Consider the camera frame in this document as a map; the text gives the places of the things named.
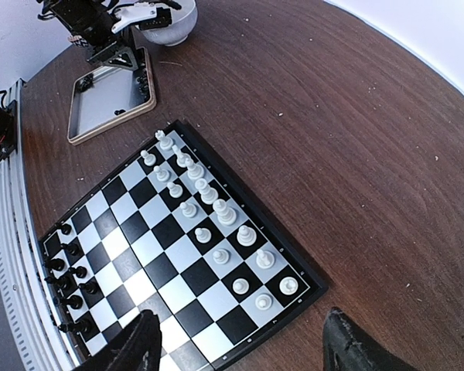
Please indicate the wooden rimmed black tray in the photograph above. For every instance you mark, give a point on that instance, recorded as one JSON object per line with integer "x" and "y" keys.
{"x": 109, "y": 96}

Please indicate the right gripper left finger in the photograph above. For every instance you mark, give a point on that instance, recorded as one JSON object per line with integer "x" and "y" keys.
{"x": 138, "y": 346}

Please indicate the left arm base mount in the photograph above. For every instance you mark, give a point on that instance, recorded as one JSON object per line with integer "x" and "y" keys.
{"x": 0, "y": 120}

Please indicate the white ceramic bowl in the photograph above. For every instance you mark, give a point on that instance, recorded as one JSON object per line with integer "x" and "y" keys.
{"x": 183, "y": 23}

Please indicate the black rook chess piece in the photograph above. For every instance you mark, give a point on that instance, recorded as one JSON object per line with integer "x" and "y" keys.
{"x": 64, "y": 228}

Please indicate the aluminium front rail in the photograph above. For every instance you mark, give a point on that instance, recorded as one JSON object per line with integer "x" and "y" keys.
{"x": 26, "y": 298}

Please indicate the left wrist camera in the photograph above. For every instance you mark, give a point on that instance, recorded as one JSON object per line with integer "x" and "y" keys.
{"x": 145, "y": 15}

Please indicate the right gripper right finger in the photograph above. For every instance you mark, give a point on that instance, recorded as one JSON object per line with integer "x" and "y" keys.
{"x": 346, "y": 346}

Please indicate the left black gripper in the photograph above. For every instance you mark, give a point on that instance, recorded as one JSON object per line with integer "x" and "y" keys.
{"x": 118, "y": 51}

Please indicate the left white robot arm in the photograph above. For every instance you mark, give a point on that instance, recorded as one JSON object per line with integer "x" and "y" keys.
{"x": 90, "y": 25}

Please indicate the black grey chessboard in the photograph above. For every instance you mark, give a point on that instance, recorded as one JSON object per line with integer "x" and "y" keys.
{"x": 173, "y": 230}

